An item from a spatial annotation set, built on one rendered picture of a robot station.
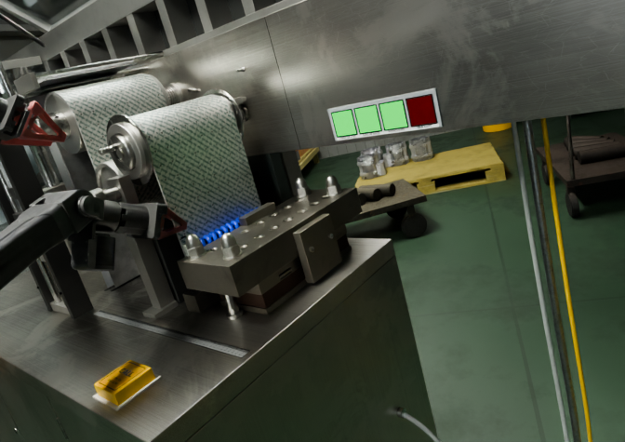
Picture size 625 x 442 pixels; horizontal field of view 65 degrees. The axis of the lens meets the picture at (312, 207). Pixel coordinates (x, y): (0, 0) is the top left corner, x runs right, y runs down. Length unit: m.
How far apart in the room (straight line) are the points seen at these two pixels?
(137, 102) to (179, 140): 0.27
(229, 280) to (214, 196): 0.26
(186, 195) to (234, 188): 0.13
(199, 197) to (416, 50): 0.52
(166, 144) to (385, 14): 0.49
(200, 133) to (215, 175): 0.09
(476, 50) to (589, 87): 0.18
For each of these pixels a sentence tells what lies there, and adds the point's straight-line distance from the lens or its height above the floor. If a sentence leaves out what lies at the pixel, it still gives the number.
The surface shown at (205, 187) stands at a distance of 1.06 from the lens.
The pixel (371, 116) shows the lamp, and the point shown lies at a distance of 0.99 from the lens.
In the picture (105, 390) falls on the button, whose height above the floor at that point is 0.92.
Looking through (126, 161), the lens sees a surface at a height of 1.23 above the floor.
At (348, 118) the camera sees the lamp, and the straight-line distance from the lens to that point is 1.02.
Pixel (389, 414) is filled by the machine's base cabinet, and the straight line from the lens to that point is 1.20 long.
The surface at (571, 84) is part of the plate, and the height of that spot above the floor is 1.19.
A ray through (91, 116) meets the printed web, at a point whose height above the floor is 1.34.
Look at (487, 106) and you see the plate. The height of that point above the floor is 1.17.
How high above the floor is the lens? 1.31
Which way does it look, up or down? 16 degrees down
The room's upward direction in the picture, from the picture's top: 15 degrees counter-clockwise
